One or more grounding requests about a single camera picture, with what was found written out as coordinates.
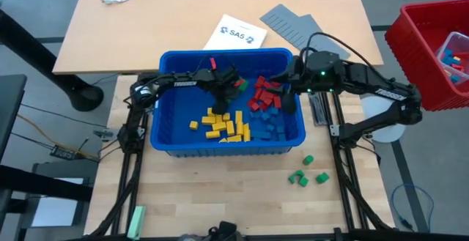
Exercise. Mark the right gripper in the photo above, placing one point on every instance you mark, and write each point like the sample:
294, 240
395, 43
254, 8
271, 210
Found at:
300, 76

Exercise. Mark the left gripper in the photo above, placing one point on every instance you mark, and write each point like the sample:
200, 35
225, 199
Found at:
220, 92

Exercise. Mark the small red foam block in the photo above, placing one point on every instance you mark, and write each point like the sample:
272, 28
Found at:
277, 102

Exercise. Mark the red foam arch block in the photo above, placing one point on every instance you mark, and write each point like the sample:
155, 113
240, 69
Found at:
268, 95

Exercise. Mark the small red rounded block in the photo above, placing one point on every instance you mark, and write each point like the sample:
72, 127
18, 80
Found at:
251, 102

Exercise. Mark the yellow foam rectangular block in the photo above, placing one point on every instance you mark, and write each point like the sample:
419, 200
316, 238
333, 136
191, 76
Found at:
239, 123

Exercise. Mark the red foam cylinder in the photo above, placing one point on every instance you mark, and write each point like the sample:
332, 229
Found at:
255, 107

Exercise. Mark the large blue plastic bin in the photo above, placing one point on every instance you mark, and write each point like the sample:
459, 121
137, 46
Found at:
176, 105

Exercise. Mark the plain grey bin divider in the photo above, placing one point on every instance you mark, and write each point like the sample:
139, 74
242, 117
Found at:
329, 47

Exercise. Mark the green foam cylinder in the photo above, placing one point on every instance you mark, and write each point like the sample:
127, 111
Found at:
308, 160

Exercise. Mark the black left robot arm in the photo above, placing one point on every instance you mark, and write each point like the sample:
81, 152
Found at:
183, 83

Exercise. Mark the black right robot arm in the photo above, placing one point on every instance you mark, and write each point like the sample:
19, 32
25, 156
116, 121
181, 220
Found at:
384, 91

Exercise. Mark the red clip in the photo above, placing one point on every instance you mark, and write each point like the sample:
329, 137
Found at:
238, 83

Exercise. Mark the grey flat sheet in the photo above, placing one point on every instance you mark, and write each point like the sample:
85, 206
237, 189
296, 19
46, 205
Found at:
318, 109

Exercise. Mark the white SA5 paper sheet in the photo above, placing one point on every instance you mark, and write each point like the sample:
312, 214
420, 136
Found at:
234, 32

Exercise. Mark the wooden desk top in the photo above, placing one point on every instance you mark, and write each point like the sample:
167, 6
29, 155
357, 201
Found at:
165, 32

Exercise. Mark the white round floor base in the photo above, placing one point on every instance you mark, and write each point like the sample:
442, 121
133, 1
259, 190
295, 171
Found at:
377, 109

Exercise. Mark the red plastic bin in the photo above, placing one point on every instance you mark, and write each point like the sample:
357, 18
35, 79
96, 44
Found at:
410, 50

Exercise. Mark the pale green object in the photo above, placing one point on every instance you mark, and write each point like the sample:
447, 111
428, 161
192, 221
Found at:
136, 222

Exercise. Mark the blue toy piece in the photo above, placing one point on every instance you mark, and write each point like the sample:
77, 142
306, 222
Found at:
447, 56

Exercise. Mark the small black electronics box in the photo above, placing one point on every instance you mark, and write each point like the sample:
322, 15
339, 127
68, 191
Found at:
63, 152

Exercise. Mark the red toy piece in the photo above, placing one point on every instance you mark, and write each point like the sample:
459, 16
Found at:
459, 68

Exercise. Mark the clear plastic container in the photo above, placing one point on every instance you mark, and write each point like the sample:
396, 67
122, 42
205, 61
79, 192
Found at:
458, 43

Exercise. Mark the black bar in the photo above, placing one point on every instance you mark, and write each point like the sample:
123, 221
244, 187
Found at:
44, 184

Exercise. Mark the grey floor stand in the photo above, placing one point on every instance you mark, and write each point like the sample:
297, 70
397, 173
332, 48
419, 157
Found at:
55, 211

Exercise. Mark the black desk leg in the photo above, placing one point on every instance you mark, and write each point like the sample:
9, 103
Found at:
22, 39

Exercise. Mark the black flat panel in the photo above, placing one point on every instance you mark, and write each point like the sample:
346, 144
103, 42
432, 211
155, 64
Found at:
11, 116

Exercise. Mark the black table-level camera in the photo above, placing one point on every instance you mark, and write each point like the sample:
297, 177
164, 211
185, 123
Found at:
225, 230

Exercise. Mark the black frame strut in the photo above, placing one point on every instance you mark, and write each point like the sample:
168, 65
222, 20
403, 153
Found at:
104, 221
370, 211

